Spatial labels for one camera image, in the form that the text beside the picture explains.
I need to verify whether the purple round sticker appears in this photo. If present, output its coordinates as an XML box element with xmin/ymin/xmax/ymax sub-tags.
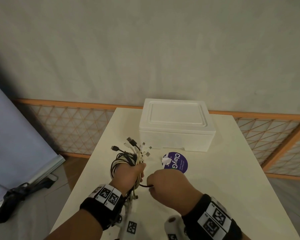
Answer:
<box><xmin>162</xmin><ymin>152</ymin><xmax>189</xmax><ymax>174</ymax></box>

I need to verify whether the bundle of charging cables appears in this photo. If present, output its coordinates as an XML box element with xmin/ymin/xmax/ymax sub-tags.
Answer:
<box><xmin>110</xmin><ymin>137</ymin><xmax>153</xmax><ymax>201</ymax></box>

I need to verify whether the black right wristband with markers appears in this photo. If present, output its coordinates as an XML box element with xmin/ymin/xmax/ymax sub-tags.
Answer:
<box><xmin>181</xmin><ymin>194</ymin><xmax>243</xmax><ymax>240</ymax></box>

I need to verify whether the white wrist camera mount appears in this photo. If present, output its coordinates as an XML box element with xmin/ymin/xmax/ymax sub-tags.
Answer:
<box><xmin>112</xmin><ymin>199</ymin><xmax>138</xmax><ymax>240</ymax></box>
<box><xmin>164</xmin><ymin>215</ymin><xmax>188</xmax><ymax>240</ymax></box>

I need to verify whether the wooden lattice screen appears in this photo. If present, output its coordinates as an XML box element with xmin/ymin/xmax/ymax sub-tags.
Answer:
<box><xmin>12</xmin><ymin>98</ymin><xmax>300</xmax><ymax>182</ymax></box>

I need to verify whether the white foam box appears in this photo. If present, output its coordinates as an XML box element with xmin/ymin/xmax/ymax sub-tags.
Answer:
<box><xmin>139</xmin><ymin>98</ymin><xmax>216</xmax><ymax>152</ymax></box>

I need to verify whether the black wristband with markers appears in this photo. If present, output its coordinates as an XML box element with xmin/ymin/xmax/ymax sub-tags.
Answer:
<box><xmin>181</xmin><ymin>194</ymin><xmax>243</xmax><ymax>240</ymax></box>
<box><xmin>79</xmin><ymin>183</ymin><xmax>127</xmax><ymax>231</ymax></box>

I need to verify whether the white roll-up panel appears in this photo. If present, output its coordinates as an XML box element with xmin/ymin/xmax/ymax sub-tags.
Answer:
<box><xmin>0</xmin><ymin>77</ymin><xmax>66</xmax><ymax>216</ymax></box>

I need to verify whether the person's right hand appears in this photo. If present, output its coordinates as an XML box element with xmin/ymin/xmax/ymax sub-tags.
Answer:
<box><xmin>146</xmin><ymin>168</ymin><xmax>203</xmax><ymax>216</ymax></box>

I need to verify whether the black left wristband with markers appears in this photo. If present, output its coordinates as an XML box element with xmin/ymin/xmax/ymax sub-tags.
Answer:
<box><xmin>79</xmin><ymin>183</ymin><xmax>127</xmax><ymax>231</ymax></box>

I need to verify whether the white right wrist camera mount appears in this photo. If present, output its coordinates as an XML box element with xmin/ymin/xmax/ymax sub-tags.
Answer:
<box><xmin>164</xmin><ymin>215</ymin><xmax>188</xmax><ymax>240</ymax></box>

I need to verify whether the person's left forearm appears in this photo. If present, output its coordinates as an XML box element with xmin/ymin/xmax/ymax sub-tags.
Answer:
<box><xmin>43</xmin><ymin>208</ymin><xmax>103</xmax><ymax>240</ymax></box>

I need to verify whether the person's left hand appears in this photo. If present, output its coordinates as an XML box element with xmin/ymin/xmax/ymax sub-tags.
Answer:
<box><xmin>109</xmin><ymin>162</ymin><xmax>147</xmax><ymax>196</ymax></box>

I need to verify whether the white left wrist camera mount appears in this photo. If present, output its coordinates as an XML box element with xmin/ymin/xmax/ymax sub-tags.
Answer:
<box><xmin>112</xmin><ymin>199</ymin><xmax>138</xmax><ymax>240</ymax></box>

